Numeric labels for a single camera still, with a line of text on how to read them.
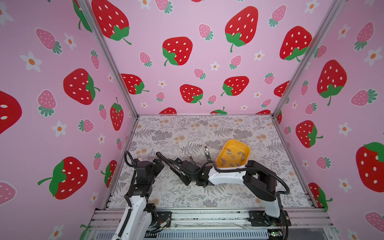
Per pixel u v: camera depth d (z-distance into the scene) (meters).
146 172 0.66
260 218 0.73
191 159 0.96
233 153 0.99
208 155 0.98
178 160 0.75
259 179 0.52
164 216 0.75
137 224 0.51
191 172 0.65
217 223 0.73
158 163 0.77
